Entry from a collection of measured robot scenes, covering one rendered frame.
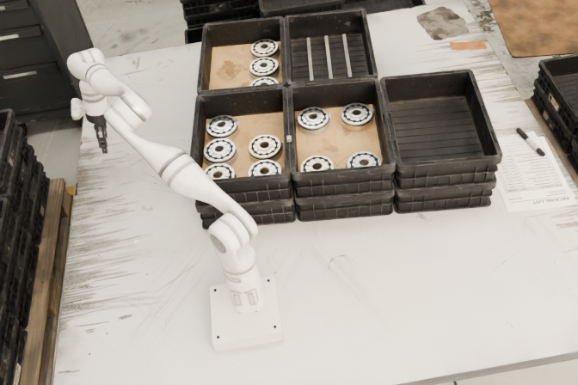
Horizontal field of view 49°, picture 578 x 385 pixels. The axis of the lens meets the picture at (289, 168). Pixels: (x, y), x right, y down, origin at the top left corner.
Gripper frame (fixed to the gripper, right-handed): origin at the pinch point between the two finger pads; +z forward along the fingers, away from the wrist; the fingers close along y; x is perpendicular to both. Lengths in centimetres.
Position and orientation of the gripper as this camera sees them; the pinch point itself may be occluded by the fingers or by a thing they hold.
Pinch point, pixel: (104, 143)
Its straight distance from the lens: 216.3
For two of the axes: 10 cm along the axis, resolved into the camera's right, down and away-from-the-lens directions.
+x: -9.7, 1.6, -2.1
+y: -2.6, -6.6, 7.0
